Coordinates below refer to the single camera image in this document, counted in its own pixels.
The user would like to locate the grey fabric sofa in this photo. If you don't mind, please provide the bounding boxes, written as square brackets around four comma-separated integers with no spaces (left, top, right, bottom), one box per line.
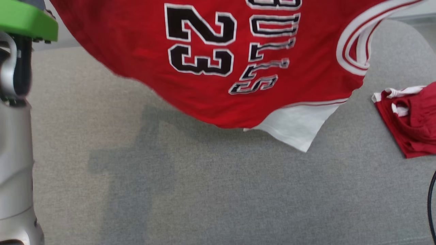
[26,19,436,245]

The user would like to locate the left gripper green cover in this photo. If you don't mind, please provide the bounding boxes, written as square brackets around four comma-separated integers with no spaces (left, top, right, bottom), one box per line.
[0,0,59,102]

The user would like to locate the red shorts white waistband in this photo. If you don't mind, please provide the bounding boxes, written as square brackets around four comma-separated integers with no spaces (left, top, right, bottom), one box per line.
[371,81,436,159]

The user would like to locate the thin black cable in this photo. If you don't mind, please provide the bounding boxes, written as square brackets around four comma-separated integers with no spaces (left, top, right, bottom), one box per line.
[427,169,436,243]

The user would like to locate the red jersey number 23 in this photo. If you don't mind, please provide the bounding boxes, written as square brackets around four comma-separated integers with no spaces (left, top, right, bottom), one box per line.
[49,0,427,153]

